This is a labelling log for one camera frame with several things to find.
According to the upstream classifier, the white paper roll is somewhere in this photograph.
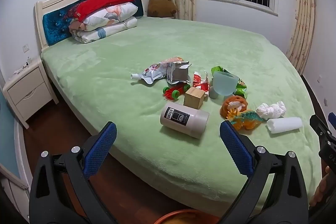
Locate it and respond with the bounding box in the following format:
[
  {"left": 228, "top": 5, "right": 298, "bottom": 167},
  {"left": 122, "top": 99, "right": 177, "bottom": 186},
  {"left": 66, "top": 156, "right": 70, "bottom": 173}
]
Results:
[{"left": 266, "top": 117, "right": 302, "bottom": 134}]

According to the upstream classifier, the white tissue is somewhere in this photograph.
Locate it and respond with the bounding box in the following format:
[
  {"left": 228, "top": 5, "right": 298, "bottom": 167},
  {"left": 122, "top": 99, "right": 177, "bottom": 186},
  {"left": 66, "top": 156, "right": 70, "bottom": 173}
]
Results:
[{"left": 256, "top": 101, "right": 286, "bottom": 121}]

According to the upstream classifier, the green orange toy dinosaur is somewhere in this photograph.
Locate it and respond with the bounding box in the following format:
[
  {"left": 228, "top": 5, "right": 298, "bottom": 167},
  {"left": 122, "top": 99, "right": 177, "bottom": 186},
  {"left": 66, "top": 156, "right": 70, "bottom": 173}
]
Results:
[{"left": 227, "top": 109, "right": 266, "bottom": 131}]

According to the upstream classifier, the green snack bag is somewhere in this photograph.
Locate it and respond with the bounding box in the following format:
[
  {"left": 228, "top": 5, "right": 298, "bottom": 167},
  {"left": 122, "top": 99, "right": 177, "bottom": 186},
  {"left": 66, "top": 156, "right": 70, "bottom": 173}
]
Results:
[{"left": 211, "top": 66, "right": 247, "bottom": 98}]

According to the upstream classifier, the light blue plastic cup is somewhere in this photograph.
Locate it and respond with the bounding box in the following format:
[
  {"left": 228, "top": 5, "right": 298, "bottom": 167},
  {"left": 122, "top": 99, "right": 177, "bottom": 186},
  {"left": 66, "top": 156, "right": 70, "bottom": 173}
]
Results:
[{"left": 209, "top": 71, "right": 239, "bottom": 99}]

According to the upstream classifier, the red white snack wrapper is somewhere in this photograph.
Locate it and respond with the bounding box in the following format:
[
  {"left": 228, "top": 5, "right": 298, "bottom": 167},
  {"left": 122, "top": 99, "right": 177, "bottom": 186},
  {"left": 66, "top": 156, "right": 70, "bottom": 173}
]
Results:
[{"left": 193, "top": 71, "right": 210, "bottom": 97}]

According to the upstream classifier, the small wooden box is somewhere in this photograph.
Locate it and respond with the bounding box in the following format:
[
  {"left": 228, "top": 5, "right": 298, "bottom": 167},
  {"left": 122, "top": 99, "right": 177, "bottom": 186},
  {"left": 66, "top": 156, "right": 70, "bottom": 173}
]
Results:
[{"left": 183, "top": 87, "right": 205, "bottom": 109}]

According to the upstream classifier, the beige cylindrical canister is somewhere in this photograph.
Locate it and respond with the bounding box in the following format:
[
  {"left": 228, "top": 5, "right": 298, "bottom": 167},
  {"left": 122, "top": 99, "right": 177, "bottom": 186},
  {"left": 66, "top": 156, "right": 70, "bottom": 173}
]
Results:
[{"left": 160, "top": 102, "right": 210, "bottom": 139}]

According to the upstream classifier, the torn silver blue snack bag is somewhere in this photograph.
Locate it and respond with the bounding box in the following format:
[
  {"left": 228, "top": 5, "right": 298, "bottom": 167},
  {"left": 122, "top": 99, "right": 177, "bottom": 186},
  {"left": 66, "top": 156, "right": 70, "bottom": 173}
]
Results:
[{"left": 166, "top": 61, "right": 191, "bottom": 85}]

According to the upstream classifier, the orange trash bin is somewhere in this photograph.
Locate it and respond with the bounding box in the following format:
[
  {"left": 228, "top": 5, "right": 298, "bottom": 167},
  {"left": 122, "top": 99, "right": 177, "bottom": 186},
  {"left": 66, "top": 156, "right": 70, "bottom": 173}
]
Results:
[{"left": 154, "top": 209, "right": 220, "bottom": 224}]

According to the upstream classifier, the person's right hand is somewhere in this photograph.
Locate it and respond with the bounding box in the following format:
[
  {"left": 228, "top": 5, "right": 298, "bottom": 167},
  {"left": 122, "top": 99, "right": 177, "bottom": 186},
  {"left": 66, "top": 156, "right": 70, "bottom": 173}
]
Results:
[{"left": 309, "top": 166, "right": 330, "bottom": 207}]

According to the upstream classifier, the cartoon wardrobe door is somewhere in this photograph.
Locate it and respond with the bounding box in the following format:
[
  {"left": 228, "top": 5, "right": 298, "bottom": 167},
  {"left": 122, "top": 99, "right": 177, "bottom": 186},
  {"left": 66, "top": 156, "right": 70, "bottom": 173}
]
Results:
[{"left": 1, "top": 95, "right": 30, "bottom": 223}]

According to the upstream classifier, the right floral curtain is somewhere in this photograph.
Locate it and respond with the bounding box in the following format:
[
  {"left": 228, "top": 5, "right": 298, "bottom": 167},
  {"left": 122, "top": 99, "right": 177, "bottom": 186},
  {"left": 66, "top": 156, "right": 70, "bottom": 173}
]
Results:
[{"left": 286, "top": 0, "right": 315, "bottom": 75}]

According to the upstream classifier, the cream bedside nightstand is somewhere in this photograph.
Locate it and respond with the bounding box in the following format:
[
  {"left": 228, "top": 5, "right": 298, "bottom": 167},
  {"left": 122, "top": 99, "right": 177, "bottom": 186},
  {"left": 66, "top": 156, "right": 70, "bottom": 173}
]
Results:
[{"left": 3, "top": 56, "right": 59, "bottom": 129}]

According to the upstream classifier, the red green toy car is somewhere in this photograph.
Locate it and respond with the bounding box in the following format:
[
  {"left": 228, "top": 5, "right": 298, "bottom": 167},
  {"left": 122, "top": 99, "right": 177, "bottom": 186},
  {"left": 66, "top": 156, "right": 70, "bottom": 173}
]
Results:
[{"left": 163, "top": 83, "right": 190, "bottom": 101}]

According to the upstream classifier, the lower floral folded quilt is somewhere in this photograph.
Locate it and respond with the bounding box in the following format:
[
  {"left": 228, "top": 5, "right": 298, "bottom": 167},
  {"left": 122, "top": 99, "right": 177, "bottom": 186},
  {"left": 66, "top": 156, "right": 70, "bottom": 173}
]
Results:
[{"left": 72, "top": 16, "right": 138, "bottom": 44}]

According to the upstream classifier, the cream blue bed headboard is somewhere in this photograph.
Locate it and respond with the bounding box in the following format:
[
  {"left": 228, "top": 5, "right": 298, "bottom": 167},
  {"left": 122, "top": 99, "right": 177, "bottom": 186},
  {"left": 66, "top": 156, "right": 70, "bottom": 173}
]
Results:
[{"left": 34, "top": 0, "right": 146, "bottom": 50}]

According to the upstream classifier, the red folded blanket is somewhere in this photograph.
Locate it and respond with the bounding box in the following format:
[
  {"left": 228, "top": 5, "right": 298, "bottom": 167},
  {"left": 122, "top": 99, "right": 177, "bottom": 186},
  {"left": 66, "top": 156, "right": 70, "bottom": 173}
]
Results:
[{"left": 67, "top": 0, "right": 134, "bottom": 22}]

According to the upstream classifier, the brown plush bear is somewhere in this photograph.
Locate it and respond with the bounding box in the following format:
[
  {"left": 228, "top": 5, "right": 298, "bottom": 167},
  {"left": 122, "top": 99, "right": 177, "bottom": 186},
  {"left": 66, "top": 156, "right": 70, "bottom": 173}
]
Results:
[{"left": 147, "top": 0, "right": 177, "bottom": 18}]

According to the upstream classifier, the white wall socket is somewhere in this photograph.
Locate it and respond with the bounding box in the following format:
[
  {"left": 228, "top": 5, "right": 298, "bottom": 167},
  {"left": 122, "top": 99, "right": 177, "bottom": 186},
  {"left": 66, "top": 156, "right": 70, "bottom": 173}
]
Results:
[{"left": 23, "top": 44, "right": 30, "bottom": 53}]

